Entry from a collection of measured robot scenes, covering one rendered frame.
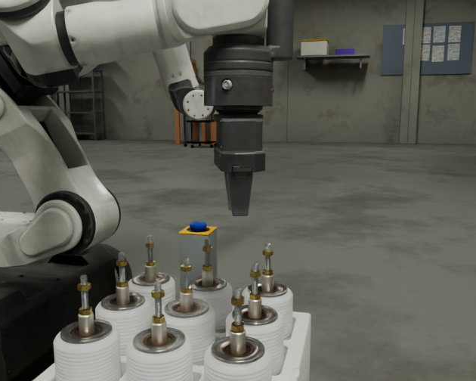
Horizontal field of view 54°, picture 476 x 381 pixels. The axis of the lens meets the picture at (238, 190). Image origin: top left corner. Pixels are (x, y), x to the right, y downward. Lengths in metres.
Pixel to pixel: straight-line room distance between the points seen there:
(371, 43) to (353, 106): 1.26
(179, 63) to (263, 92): 0.67
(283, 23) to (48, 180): 0.67
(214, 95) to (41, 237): 0.61
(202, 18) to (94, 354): 0.48
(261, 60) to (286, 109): 9.47
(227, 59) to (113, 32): 0.14
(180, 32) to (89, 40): 0.11
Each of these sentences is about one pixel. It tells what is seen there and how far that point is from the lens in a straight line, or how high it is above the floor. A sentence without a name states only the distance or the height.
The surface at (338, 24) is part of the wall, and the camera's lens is 10.12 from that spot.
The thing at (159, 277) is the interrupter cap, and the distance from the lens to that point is 0.98.
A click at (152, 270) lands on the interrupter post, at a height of 0.27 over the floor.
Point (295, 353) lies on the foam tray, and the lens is 0.84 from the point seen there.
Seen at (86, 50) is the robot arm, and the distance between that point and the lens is 0.61.
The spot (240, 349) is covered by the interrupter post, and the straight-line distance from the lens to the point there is 0.68.
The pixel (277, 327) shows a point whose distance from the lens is 0.78.
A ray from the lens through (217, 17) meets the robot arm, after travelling 0.57.
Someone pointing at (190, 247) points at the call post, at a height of 0.28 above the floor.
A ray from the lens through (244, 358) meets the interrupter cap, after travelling 0.67.
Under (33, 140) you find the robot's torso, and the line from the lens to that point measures 1.10.
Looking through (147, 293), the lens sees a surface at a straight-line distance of 0.93.
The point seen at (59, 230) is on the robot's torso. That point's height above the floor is 0.34.
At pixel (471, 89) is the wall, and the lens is 10.22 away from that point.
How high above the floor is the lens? 0.58
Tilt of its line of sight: 9 degrees down
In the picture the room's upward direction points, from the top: straight up
